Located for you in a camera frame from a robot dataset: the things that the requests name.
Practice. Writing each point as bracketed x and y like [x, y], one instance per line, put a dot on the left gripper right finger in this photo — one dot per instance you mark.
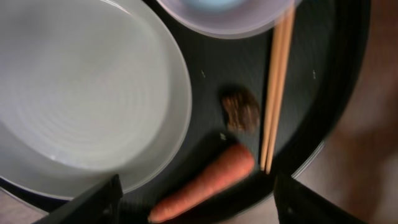
[297, 204]

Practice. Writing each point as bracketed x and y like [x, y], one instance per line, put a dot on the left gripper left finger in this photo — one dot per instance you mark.
[99, 204]

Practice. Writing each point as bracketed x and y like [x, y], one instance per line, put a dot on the orange carrot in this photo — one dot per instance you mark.
[233, 165]

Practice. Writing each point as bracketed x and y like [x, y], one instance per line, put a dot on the brown walnut shell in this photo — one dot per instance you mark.
[242, 110]

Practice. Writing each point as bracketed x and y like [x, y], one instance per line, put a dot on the grey round plate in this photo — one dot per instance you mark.
[89, 89]

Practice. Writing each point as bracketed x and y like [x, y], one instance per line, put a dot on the wooden chopstick right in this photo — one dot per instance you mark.
[287, 29]

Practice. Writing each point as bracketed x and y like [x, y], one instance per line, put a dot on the wooden chopstick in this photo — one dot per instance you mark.
[277, 40]
[287, 29]

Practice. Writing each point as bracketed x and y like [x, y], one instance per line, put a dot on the wooden chopstick left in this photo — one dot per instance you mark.
[277, 40]

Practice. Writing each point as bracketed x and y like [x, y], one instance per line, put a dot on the pink bowl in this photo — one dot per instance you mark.
[241, 20]

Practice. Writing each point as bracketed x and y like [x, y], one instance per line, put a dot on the light blue cup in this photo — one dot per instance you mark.
[214, 5]

